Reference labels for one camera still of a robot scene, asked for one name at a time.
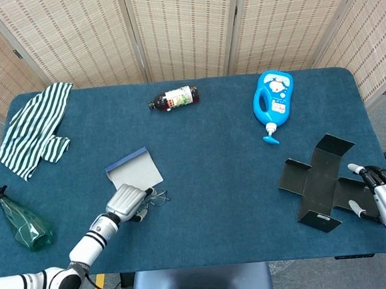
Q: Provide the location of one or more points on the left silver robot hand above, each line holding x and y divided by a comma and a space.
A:
125, 201

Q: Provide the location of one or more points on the blue glasses case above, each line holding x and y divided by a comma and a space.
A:
138, 170

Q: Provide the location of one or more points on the wire-frame eyeglasses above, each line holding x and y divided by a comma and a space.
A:
163, 193

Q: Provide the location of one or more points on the black table control panel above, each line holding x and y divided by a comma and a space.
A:
354, 256

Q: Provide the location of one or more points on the black table leg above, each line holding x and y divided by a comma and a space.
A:
126, 283

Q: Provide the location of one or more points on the black plastic bin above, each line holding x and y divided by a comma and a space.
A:
316, 181

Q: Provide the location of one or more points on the green plastic spray bottle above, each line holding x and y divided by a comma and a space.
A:
25, 224

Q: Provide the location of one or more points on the brown tea bottle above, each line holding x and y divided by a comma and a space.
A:
176, 98

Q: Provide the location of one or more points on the green white striped cloth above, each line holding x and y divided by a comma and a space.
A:
34, 123

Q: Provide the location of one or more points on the blue cartoon pump bottle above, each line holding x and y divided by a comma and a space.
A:
276, 104

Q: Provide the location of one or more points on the bamboo folding screen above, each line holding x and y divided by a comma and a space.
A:
184, 31

